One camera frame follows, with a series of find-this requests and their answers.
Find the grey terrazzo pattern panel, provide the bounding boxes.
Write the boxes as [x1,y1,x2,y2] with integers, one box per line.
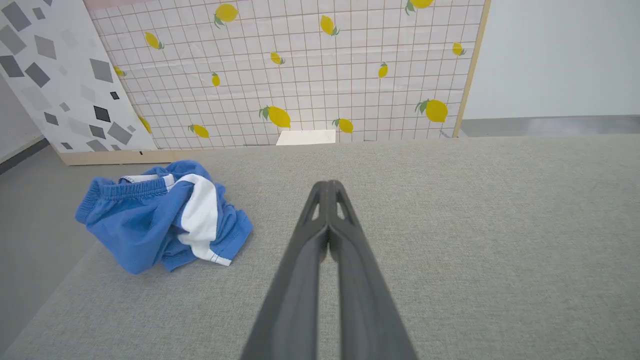
[0,0,160,166]

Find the grey fabric sofa cushion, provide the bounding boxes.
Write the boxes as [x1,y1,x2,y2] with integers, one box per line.
[0,136,640,360]

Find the blue shorts with white stripes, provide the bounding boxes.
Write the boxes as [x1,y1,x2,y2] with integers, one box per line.
[75,159,254,275]

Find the cream white block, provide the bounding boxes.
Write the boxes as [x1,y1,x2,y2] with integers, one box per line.
[276,129,337,146]

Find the lemon print grid backdrop panel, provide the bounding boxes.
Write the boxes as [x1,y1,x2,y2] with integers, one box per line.
[86,0,492,151]

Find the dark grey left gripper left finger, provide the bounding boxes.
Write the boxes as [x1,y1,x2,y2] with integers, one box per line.
[241,180,330,360]

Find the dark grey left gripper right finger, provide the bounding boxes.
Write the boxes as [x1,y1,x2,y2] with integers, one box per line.
[328,180,419,360]

